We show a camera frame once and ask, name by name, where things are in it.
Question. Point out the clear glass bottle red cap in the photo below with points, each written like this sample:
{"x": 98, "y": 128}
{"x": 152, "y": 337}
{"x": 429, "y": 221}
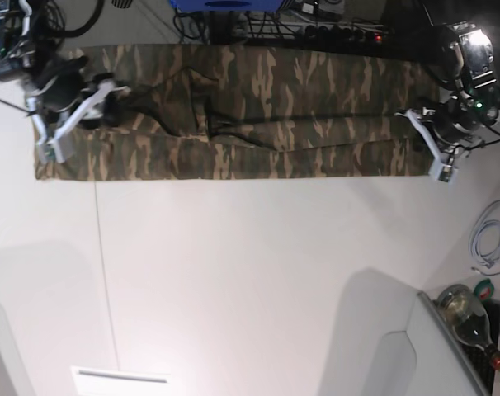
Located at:
{"x": 468, "y": 320}

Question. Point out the black power strip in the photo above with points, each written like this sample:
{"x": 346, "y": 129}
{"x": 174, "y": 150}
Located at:
{"x": 336, "y": 35}

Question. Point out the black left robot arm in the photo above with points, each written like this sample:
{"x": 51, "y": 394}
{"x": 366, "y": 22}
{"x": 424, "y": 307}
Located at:
{"x": 462, "y": 65}

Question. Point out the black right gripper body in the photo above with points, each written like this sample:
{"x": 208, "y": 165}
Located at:
{"x": 59, "y": 85}

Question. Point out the blue box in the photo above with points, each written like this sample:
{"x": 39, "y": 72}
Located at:
{"x": 231, "y": 5}

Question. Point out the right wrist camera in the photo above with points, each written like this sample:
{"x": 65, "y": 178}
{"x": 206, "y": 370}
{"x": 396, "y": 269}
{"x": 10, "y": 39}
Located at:
{"x": 55, "y": 150}

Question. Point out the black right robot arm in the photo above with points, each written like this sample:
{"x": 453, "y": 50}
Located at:
{"x": 31, "y": 36}

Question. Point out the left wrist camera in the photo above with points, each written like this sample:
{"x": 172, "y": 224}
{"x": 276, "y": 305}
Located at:
{"x": 443, "y": 172}

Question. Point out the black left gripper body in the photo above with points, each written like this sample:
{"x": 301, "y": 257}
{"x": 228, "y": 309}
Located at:
{"x": 452, "y": 124}

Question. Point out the camouflage t-shirt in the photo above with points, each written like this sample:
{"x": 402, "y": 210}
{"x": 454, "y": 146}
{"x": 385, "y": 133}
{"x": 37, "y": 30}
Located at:
{"x": 240, "y": 112}

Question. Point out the green tape roll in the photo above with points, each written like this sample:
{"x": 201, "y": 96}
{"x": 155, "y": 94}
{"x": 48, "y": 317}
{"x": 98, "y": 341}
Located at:
{"x": 484, "y": 290}

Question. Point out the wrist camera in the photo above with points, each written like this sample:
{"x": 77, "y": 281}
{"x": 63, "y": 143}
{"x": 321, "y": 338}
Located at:
{"x": 443, "y": 172}
{"x": 55, "y": 150}

